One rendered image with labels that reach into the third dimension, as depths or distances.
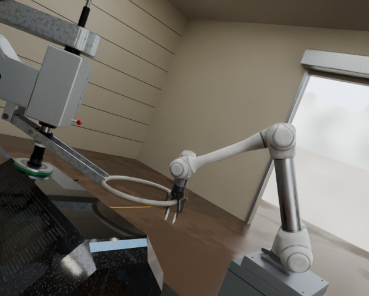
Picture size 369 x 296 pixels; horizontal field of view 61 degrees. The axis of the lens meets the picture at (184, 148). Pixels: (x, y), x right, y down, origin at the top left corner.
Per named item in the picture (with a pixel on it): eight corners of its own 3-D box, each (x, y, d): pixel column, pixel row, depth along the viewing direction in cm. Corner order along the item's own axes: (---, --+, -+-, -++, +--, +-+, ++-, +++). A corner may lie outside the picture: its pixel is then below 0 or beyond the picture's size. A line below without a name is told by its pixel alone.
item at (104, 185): (90, 191, 168) (91, 186, 168) (108, 174, 217) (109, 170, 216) (179, 214, 172) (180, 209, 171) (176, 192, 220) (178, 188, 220)
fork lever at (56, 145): (-3, 115, 176) (2, 108, 175) (14, 115, 195) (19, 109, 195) (100, 187, 183) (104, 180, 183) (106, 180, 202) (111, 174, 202)
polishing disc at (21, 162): (6, 159, 183) (6, 157, 183) (35, 160, 203) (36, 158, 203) (31, 173, 176) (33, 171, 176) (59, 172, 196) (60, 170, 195)
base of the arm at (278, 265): (267, 249, 200) (270, 241, 199) (299, 269, 186) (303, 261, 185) (254, 253, 186) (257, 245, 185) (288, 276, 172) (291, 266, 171)
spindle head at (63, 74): (-6, 110, 174) (19, 32, 170) (13, 110, 196) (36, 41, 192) (57, 133, 177) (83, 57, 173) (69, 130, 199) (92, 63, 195)
